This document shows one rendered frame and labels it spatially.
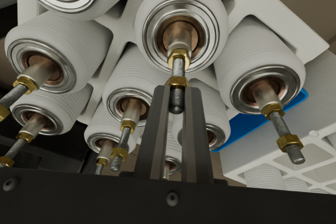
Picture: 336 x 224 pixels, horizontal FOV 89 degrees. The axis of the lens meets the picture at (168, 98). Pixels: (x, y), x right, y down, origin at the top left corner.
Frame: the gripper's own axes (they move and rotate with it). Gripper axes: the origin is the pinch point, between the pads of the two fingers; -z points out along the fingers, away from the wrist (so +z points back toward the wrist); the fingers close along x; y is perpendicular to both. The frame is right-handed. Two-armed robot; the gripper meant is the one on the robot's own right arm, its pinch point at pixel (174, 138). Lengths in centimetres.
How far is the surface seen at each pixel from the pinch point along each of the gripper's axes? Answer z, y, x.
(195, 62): -11.4, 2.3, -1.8
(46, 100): -12.4, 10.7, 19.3
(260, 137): -23.9, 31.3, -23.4
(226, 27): -11.9, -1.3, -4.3
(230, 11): -19.2, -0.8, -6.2
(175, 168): -11.4, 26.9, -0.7
